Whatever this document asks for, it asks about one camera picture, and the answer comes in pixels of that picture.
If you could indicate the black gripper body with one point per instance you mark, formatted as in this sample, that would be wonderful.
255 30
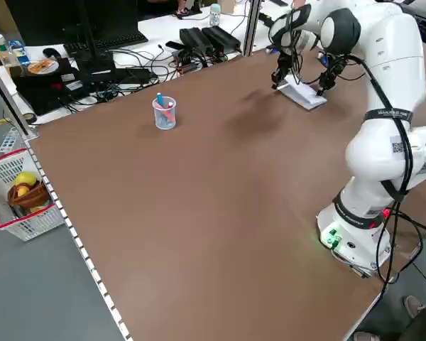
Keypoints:
331 69
284 63

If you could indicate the white A4 paper sheet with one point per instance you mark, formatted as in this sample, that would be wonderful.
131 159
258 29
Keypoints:
305 96

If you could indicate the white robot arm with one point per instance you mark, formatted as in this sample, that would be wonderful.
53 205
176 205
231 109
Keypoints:
394 71

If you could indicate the black finned power supply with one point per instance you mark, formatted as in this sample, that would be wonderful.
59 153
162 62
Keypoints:
222 37
195 39

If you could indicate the white bottle with teal print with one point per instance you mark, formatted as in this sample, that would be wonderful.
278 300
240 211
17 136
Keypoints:
215 16

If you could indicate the pink pen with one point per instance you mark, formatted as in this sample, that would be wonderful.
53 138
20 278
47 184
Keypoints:
170 105

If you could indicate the blue pen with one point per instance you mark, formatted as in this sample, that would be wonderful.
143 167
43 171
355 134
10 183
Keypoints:
159 97

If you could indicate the clear plastic pen cup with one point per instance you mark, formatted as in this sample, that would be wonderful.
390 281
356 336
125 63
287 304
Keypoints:
165 122

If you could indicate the black keyboard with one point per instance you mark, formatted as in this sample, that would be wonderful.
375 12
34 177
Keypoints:
120 38

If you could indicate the black computer mouse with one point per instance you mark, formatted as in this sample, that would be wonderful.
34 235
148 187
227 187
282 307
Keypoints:
51 52

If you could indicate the black monitor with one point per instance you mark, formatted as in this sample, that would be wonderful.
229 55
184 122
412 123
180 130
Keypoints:
57 17

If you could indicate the black flat case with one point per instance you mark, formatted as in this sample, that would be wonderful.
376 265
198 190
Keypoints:
46 92

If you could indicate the orange and white disc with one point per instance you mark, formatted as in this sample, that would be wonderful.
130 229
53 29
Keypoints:
42 67

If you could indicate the person's foot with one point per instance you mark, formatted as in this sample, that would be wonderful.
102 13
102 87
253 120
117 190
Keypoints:
413 306
365 336

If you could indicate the black tape roll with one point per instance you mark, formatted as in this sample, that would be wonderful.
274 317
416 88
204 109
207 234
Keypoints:
24 118

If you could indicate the yellow ball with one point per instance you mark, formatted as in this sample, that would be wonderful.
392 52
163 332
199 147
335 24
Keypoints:
25 177

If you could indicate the brown woven bowl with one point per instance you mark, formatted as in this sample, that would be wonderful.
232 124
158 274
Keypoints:
32 199

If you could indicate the white basket with red rim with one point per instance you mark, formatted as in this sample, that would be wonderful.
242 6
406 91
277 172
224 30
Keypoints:
39 223

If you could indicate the aluminium frame post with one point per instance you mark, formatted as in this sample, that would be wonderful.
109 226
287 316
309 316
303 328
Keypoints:
9 99
251 28

